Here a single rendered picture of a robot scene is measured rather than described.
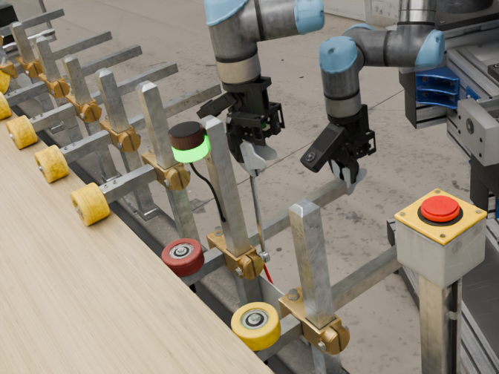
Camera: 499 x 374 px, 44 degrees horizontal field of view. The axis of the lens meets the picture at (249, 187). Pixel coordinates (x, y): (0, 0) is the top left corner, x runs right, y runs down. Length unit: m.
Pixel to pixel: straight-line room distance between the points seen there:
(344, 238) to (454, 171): 0.66
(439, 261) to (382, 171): 2.31
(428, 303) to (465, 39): 1.12
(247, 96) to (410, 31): 0.38
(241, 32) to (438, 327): 0.56
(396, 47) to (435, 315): 0.68
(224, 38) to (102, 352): 0.56
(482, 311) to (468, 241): 1.32
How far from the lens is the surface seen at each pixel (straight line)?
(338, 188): 1.40
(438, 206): 0.70
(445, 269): 0.70
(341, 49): 1.26
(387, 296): 2.35
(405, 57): 1.33
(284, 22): 1.05
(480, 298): 2.06
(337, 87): 1.28
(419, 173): 2.97
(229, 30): 1.05
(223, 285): 1.44
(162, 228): 1.66
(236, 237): 1.21
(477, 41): 1.82
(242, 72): 1.08
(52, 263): 1.33
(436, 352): 0.84
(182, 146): 1.06
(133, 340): 1.10
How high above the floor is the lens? 1.65
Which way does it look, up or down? 33 degrees down
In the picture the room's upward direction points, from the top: 12 degrees counter-clockwise
